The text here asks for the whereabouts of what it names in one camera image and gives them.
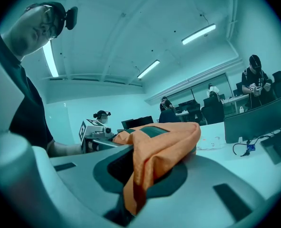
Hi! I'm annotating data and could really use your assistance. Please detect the white flat box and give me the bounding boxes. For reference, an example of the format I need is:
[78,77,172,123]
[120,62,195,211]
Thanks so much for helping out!
[196,136,223,151]

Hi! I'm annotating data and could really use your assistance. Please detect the black cable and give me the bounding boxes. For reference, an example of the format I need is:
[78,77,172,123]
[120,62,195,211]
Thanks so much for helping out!
[233,133,275,157]

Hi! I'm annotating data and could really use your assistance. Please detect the person's head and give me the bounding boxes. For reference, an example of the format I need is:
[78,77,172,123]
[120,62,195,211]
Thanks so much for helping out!
[2,1,67,57]

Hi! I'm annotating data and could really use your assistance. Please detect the black head-mounted camera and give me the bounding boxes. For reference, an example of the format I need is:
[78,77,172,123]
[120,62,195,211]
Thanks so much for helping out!
[64,6,78,31]

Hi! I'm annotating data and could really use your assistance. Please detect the long ceiling light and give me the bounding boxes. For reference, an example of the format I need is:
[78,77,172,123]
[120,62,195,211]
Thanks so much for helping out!
[137,59,161,79]
[181,23,216,46]
[42,40,59,78]

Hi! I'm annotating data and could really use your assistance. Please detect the dark blue office chair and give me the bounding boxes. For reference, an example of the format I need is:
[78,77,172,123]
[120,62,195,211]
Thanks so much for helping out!
[158,109,182,124]

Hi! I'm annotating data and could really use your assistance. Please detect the large black monitor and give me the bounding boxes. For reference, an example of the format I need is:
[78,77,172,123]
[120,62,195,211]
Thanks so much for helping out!
[223,95,281,144]

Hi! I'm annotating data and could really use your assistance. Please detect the person's black shirt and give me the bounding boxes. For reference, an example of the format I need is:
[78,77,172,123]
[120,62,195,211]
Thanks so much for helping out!
[0,31,54,151]

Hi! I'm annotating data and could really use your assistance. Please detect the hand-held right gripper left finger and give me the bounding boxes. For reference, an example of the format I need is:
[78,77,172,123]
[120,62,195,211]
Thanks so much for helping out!
[50,145,134,219]

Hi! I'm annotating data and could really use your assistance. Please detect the orange backpack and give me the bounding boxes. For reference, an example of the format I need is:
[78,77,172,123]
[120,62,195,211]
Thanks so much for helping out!
[113,122,202,216]

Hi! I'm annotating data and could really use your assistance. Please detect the eyeglasses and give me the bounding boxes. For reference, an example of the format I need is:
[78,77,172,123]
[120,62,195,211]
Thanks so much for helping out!
[26,4,58,41]

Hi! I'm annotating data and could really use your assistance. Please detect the person's left forearm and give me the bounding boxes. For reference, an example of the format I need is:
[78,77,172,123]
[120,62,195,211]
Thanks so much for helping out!
[47,140,84,158]

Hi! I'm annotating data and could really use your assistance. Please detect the black keyboard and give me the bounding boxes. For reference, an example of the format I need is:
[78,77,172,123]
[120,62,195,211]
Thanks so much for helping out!
[260,129,281,165]

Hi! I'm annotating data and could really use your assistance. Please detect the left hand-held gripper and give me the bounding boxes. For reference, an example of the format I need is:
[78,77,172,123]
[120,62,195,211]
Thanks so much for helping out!
[78,119,128,154]

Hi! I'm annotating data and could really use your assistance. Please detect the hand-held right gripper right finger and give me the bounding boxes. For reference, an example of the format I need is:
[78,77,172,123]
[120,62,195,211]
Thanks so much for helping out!
[130,155,266,228]

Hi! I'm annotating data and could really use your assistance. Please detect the background black monitor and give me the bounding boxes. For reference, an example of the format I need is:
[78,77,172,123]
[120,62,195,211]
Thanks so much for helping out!
[177,99,201,112]

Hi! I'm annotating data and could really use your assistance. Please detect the small black monitor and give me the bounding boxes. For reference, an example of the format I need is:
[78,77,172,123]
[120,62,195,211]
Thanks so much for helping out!
[121,115,154,130]

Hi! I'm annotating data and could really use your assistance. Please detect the background white desk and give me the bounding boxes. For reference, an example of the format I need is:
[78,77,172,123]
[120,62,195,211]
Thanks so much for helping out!
[222,94,250,115]

